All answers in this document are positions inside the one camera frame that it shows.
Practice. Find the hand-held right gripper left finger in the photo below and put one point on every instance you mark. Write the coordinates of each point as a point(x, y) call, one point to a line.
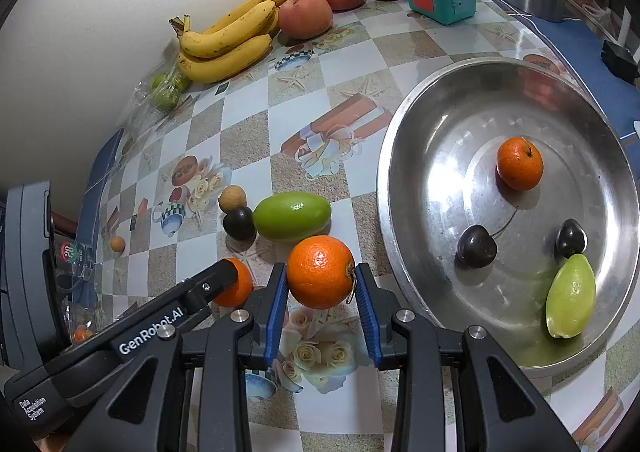
point(275, 312)

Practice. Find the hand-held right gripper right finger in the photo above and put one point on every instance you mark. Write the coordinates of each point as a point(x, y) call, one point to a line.
point(367, 317)

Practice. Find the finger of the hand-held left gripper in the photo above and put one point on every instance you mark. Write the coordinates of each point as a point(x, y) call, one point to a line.
point(200, 289)

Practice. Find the orange mandarin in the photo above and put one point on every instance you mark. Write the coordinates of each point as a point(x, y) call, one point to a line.
point(237, 287)
point(320, 272)
point(520, 163)

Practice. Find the small brown longan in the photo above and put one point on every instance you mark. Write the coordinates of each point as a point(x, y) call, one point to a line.
point(117, 244)

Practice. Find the green mango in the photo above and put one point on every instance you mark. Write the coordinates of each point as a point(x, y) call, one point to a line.
point(292, 215)

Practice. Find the dark cherry with stem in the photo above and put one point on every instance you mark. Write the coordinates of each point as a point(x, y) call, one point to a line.
point(476, 247)

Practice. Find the stainless steel basin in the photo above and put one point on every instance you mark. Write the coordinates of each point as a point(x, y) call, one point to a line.
point(450, 157)

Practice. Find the pale yellow-green jujube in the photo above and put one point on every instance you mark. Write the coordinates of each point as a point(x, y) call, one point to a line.
point(570, 302)

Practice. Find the clear plastic packet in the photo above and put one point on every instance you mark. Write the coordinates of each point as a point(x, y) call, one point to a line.
point(75, 252)

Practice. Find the bag of green fruit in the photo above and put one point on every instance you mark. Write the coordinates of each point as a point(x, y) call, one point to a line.
point(167, 92)

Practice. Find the yellow banana bunch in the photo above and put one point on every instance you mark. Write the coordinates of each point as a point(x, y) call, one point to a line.
point(225, 37)

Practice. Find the peach nearest bananas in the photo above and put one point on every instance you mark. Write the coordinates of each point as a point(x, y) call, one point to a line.
point(305, 16)

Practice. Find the black charger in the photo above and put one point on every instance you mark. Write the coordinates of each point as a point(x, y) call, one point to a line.
point(620, 59)

